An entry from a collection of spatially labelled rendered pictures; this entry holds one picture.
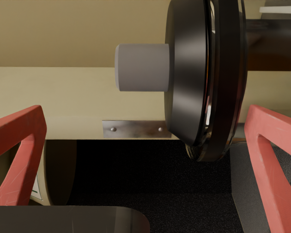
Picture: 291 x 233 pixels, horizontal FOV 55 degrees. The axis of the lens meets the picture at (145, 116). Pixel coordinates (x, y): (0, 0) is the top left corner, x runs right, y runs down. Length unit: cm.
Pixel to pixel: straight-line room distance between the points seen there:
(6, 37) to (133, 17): 31
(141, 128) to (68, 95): 9
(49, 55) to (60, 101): 44
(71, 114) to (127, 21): 43
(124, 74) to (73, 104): 15
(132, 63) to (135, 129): 14
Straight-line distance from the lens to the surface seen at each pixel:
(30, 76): 37
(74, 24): 70
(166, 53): 16
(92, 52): 72
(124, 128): 28
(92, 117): 28
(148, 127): 28
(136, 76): 16
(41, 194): 40
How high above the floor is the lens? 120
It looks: 1 degrees down
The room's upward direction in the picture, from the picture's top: 90 degrees counter-clockwise
